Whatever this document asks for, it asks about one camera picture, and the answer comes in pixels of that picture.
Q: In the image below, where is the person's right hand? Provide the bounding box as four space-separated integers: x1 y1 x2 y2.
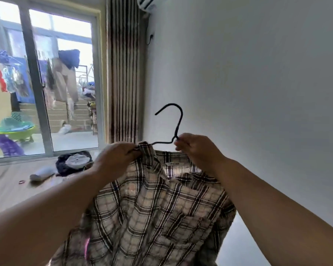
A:
174 133 230 179

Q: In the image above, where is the person's left hand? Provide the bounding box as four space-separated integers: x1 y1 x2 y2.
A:
93 141 143 183

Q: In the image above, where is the black wire clothes hanger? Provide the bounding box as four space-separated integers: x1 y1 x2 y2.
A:
151 103 184 146

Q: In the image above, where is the plaid button shirt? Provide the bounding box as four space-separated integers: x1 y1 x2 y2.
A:
48 141 237 266

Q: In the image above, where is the person's right forearm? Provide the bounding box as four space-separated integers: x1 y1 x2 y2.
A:
215 159 333 266

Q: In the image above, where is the person's left forearm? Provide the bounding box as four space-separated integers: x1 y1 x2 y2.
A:
0 166 106 266

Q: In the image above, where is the pile of dark clothes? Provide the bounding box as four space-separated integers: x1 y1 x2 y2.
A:
55 151 94 177

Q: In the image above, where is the striped brown curtain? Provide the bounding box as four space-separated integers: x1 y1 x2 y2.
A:
105 0 150 144

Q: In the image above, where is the grey slipper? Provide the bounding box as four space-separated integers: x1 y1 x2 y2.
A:
29 167 56 182

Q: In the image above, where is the hanging beige garment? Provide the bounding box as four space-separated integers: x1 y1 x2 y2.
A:
52 57 79 104

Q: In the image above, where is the hanging blue garment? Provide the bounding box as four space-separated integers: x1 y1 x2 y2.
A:
58 49 81 69

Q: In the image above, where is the green plastic basin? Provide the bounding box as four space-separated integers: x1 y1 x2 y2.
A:
0 112 36 143

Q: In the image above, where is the purple cloth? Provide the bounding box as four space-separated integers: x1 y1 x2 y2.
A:
0 134 25 157

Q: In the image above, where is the row of hanging colourful laundry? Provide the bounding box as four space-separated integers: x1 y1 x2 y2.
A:
0 50 34 98

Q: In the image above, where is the white air conditioner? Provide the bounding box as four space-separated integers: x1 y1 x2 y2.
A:
137 0 159 12

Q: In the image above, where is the sliding glass door frame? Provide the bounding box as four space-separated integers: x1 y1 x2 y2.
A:
0 0 107 167

